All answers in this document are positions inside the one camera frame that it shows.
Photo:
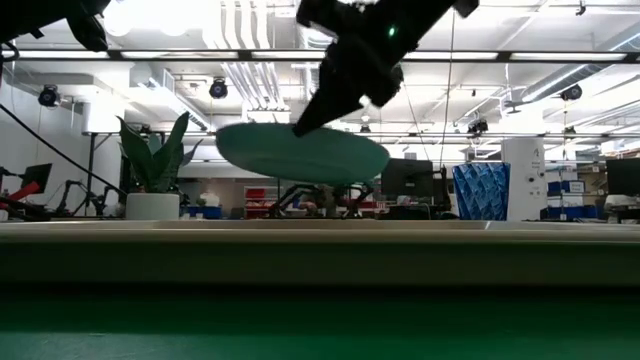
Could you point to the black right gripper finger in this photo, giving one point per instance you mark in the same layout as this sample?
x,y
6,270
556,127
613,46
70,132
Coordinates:
x,y
330,95

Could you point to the teal round plate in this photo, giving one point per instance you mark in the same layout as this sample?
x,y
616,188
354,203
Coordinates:
x,y
300,160

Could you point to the blue faceted cup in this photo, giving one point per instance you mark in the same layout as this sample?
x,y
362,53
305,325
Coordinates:
x,y
481,192

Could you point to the black background robot arm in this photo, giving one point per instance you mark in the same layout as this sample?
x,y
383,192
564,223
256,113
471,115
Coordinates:
x,y
300,192

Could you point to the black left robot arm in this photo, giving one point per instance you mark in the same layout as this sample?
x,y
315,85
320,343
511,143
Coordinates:
x,y
25,12

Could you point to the beige rectangular tray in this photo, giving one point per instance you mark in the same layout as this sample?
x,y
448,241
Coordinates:
x,y
320,255

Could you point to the black ceiling spotlight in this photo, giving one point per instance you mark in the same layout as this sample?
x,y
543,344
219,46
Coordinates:
x,y
218,89
48,96
478,127
571,93

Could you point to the black horizontal light bar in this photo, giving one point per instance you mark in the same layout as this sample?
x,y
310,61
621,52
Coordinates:
x,y
245,56

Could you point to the black computer monitor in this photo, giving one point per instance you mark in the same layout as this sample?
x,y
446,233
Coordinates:
x,y
37,176
407,177
624,176

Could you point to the red storage bins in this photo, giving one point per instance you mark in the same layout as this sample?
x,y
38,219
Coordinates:
x,y
255,195

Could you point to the black stand pole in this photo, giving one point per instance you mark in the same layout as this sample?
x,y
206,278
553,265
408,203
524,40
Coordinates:
x,y
91,170

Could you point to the red background object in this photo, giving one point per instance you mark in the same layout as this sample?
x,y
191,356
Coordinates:
x,y
22,192

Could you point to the snake plant in white pot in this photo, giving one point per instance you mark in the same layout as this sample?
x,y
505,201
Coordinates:
x,y
152,206

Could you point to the white pillar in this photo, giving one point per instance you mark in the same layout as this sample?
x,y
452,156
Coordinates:
x,y
524,175

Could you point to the green table mat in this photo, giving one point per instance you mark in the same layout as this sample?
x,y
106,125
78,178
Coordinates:
x,y
320,330

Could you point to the blue storage bins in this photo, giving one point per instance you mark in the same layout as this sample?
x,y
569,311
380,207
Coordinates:
x,y
572,200

